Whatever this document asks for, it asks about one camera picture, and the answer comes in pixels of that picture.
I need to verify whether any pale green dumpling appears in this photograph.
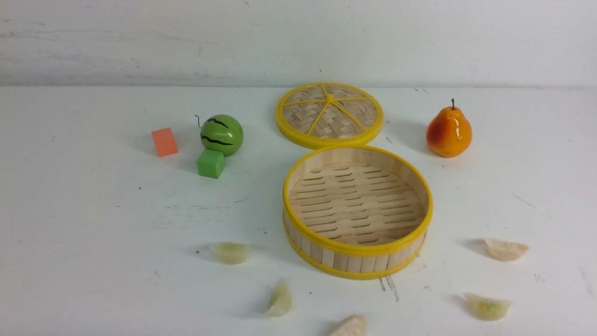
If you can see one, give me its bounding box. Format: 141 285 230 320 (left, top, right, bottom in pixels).
266 279 292 317
209 242 251 265

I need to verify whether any white dumpling bottom edge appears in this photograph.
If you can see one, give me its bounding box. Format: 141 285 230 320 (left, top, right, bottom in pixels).
328 315 368 336

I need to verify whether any beige dumpling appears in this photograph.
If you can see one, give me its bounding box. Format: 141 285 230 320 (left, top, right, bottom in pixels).
484 238 530 262

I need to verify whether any woven bamboo steamer lid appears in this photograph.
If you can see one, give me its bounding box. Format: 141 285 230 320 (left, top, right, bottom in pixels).
275 82 384 149

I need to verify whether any bamboo steamer tray yellow rim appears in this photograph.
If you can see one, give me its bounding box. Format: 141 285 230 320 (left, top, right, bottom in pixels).
282 145 434 280

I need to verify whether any green toy watermelon ball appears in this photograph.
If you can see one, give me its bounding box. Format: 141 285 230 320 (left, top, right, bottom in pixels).
196 114 244 156

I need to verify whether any green cube block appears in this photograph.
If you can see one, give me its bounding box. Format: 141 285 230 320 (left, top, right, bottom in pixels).
196 149 226 179

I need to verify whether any orange cube block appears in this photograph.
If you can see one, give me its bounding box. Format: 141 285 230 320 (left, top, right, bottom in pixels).
151 127 178 157

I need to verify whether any orange yellow toy pear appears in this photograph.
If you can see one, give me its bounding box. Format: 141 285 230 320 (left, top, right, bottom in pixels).
426 98 473 159

